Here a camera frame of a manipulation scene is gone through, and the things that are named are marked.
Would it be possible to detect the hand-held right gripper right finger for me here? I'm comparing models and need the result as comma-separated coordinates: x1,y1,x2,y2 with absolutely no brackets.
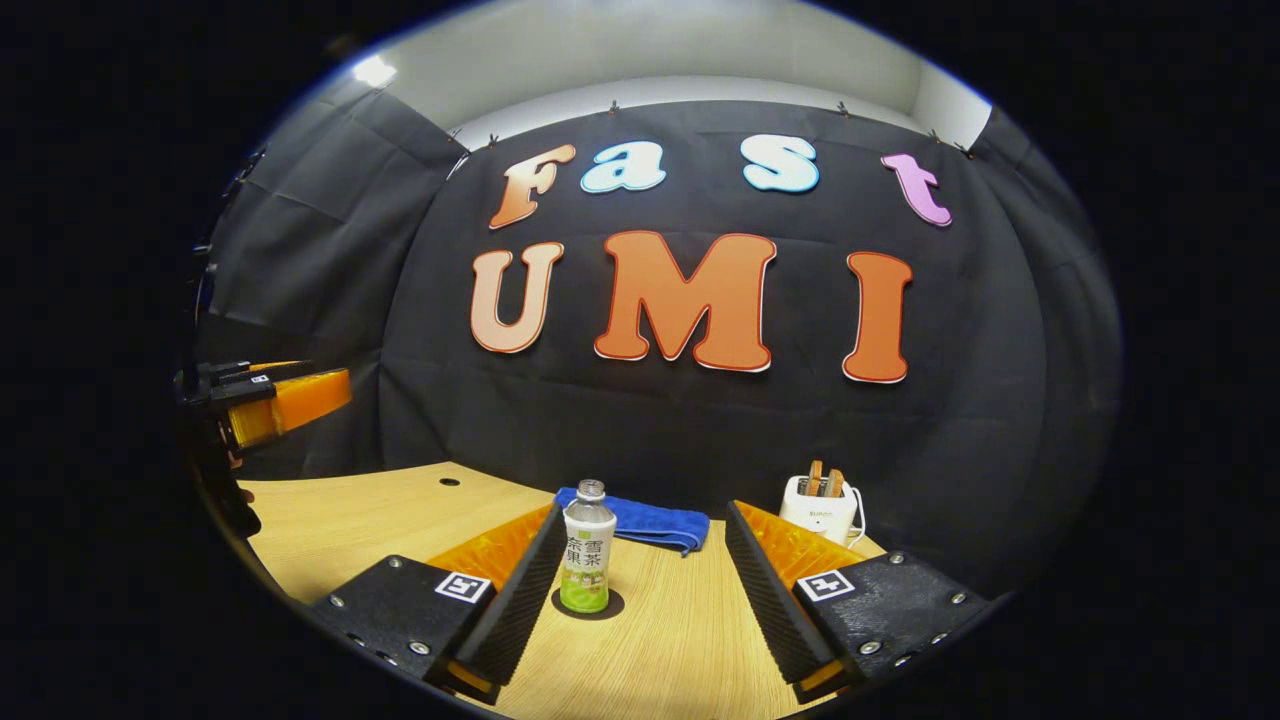
725,500,991,704

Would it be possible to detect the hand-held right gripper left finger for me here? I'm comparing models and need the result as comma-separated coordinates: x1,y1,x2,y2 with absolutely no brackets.
312,502,569,704

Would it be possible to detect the clear water bottle green label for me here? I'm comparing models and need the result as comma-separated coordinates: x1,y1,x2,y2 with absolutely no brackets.
559,479,618,614

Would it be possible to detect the dark round coaster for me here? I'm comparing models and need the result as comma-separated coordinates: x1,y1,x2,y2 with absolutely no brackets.
551,587,626,621

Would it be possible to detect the white toaster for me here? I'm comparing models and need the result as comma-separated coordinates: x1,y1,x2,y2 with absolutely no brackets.
779,474,861,547

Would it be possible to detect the blue towel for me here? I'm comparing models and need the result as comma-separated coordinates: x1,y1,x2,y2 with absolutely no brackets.
555,487,711,557

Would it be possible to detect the black backdrop cloth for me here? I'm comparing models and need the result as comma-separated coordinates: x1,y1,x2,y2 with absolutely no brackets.
195,80,1121,601

